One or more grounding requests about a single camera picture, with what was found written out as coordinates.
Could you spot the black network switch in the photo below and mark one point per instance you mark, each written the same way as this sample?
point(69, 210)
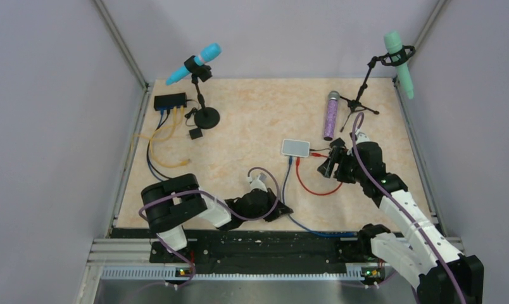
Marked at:
point(170, 101)

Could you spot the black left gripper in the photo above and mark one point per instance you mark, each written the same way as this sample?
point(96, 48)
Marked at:
point(278, 212)

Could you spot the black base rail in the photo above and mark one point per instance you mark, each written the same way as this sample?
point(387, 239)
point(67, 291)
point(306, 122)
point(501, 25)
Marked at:
point(273, 253)

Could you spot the small black adapter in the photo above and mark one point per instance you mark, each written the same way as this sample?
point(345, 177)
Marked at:
point(195, 133)

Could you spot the black round-base mic stand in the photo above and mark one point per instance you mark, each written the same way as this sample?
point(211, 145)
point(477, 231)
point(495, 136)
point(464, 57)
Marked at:
point(207, 117)

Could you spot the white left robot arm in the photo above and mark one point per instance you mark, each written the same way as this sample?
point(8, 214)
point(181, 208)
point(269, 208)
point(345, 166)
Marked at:
point(167, 205)

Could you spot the mint green microphone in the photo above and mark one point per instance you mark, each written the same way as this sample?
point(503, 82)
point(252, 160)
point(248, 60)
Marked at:
point(399, 55)

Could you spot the white network switch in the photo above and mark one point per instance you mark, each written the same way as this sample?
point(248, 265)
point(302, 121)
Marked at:
point(295, 148)

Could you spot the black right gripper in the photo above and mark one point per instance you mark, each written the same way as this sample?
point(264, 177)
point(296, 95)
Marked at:
point(340, 155)

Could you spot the purple glitter microphone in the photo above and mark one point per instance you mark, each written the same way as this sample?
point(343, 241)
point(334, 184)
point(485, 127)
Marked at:
point(331, 115)

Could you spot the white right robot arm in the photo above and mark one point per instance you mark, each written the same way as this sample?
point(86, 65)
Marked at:
point(436, 269)

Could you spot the cyan microphone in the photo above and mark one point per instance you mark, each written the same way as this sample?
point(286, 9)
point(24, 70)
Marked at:
point(196, 65)

